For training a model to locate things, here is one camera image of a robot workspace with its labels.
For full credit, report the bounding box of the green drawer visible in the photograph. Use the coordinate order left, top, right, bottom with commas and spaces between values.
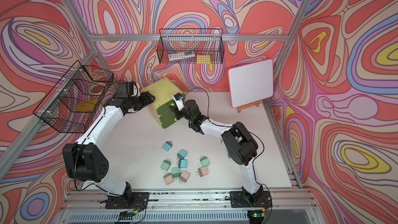
154, 96, 176, 115
160, 110, 175, 117
160, 116, 178, 129

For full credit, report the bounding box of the yellow green drawer cabinet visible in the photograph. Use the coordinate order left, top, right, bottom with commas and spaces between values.
142, 78, 185, 126

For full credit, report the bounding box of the teal plug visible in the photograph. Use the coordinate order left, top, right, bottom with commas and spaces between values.
177, 149, 188, 160
162, 141, 173, 151
177, 159, 188, 169

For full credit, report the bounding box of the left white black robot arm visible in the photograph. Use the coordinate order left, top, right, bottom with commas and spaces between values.
62, 92, 155, 197

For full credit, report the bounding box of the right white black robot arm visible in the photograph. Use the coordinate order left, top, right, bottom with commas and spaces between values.
170, 94, 263, 196

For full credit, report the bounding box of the green plug right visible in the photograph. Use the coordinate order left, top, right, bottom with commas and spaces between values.
200, 156, 210, 167

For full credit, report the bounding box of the green plug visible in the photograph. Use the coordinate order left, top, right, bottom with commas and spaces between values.
200, 156, 210, 167
161, 159, 171, 171
172, 167, 181, 178

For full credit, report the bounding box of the yellow block in left basket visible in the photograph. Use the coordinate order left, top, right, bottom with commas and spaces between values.
74, 100, 97, 113

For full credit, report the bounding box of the yellow block in basket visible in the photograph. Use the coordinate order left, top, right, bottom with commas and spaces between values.
74, 100, 97, 113
196, 55, 212, 64

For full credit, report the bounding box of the yellow block in back basket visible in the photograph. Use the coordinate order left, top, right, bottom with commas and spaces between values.
196, 55, 212, 64

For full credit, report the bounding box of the grey box in back basket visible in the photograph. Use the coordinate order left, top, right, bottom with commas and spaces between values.
167, 51, 195, 62

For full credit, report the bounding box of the green plug left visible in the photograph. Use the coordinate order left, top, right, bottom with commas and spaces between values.
161, 159, 171, 171

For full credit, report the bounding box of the pink plug right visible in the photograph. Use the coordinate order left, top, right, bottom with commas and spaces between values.
197, 167, 209, 177

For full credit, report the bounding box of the pink plug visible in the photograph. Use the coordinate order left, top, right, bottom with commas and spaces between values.
179, 171, 190, 183
197, 167, 209, 177
163, 173, 174, 185

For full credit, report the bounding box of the green plug centre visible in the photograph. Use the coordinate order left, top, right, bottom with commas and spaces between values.
172, 167, 181, 178

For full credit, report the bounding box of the pink plug centre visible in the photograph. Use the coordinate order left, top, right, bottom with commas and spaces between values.
179, 171, 190, 183

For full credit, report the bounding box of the wooden easel stand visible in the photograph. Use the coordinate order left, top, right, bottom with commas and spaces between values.
237, 101, 263, 113

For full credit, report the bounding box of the pink plug left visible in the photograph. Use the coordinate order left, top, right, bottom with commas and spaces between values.
163, 173, 174, 185

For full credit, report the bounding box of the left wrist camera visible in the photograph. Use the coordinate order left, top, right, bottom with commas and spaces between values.
116, 82, 140, 99

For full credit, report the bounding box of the white board pink frame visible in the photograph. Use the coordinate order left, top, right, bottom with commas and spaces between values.
228, 60, 274, 108

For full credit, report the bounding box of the black wire basket back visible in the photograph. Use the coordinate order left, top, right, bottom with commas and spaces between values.
157, 28, 224, 64

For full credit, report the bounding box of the black wire basket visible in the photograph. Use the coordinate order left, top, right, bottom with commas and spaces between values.
33, 61, 114, 133
157, 28, 224, 64

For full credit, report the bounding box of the black wire basket left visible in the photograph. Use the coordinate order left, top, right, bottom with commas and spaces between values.
33, 61, 114, 133

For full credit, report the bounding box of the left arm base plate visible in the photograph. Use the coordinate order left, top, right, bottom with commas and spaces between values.
105, 192, 149, 209

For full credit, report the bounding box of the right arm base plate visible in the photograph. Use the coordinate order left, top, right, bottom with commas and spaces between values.
228, 189, 273, 209

